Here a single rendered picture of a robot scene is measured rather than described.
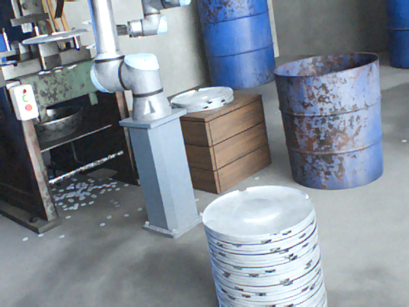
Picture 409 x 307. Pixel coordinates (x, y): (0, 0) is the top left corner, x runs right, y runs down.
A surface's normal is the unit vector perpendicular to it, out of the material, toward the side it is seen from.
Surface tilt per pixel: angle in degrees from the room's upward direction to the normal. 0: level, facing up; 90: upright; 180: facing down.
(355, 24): 90
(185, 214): 90
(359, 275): 0
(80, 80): 90
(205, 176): 90
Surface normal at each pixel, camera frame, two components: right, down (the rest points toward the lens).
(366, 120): 0.47, 0.18
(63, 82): 0.66, 0.07
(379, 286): -0.18, -0.95
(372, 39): -0.73, 0.30
